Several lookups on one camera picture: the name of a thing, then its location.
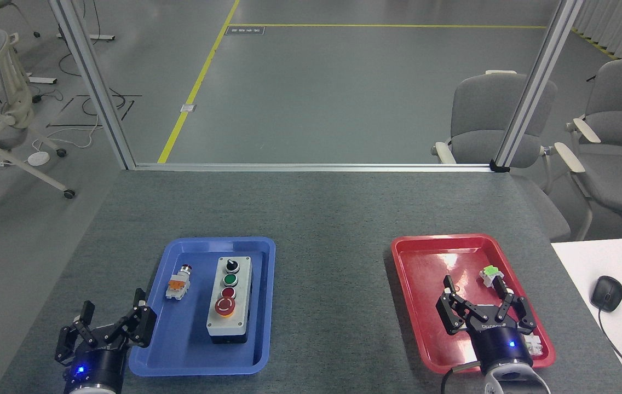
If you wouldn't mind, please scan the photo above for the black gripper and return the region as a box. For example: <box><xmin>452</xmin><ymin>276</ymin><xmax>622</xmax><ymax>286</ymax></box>
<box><xmin>55</xmin><ymin>288</ymin><xmax>157</xmax><ymax>390</ymax></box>
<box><xmin>436</xmin><ymin>275</ymin><xmax>536</xmax><ymax>375</ymax></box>

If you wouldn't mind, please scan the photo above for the grey control box with buttons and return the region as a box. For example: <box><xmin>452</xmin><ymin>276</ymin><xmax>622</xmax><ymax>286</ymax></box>
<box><xmin>206</xmin><ymin>256</ymin><xmax>253</xmax><ymax>344</ymax></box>

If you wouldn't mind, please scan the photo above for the red plastic tray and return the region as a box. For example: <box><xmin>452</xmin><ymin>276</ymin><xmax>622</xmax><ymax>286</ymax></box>
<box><xmin>391</xmin><ymin>234</ymin><xmax>556</xmax><ymax>374</ymax></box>

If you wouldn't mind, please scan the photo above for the blue plastic tray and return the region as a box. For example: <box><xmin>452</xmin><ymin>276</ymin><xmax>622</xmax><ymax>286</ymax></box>
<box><xmin>128</xmin><ymin>236</ymin><xmax>277</xmax><ymax>377</ymax></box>

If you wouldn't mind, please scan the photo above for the black computer mouse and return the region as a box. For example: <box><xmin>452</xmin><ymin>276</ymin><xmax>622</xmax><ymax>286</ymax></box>
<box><xmin>590</xmin><ymin>275</ymin><xmax>622</xmax><ymax>313</ymax></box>

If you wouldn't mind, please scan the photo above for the white side table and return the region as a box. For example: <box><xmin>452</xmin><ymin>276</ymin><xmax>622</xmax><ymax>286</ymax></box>
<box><xmin>551</xmin><ymin>236</ymin><xmax>622</xmax><ymax>394</ymax></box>

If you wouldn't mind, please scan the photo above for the white office chair on wheels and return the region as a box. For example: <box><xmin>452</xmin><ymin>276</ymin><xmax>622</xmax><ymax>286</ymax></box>
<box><xmin>0</xmin><ymin>30</ymin><xmax>76</xmax><ymax>228</ymax></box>

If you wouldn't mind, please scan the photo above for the white curtain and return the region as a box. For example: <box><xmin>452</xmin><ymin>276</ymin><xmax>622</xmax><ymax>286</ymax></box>
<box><xmin>571</xmin><ymin>0</ymin><xmax>622</xmax><ymax>60</ymax></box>

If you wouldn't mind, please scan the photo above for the green push button switch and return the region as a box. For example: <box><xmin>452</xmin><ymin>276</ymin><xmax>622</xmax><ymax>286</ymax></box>
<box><xmin>480</xmin><ymin>265</ymin><xmax>509</xmax><ymax>291</ymax></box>

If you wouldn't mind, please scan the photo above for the red push button switch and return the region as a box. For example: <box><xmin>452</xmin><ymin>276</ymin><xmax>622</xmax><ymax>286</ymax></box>
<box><xmin>165</xmin><ymin>265</ymin><xmax>193</xmax><ymax>301</ymax></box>

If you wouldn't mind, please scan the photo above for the silver aluminium rail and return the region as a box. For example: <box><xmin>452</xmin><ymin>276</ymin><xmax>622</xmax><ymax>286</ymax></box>
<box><xmin>135</xmin><ymin>163</ymin><xmax>495</xmax><ymax>172</ymax></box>

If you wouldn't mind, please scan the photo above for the silver aluminium post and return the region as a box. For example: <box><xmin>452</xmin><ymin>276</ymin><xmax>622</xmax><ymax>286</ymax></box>
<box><xmin>491</xmin><ymin>0</ymin><xmax>584</xmax><ymax>173</ymax></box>
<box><xmin>48</xmin><ymin>0</ymin><xmax>136</xmax><ymax>170</ymax></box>

